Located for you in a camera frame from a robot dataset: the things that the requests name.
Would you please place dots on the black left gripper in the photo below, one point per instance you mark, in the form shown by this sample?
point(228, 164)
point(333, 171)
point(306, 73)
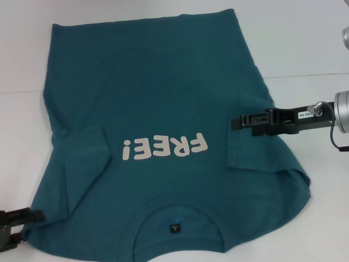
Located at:
point(9, 232)

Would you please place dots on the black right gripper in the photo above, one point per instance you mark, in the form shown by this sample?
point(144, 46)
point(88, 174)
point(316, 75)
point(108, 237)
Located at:
point(297, 120)

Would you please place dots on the teal t-shirt with FREE print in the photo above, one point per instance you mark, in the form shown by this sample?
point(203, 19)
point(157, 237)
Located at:
point(169, 95)

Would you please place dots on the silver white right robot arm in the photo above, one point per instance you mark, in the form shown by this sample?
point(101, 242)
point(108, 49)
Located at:
point(343, 112)

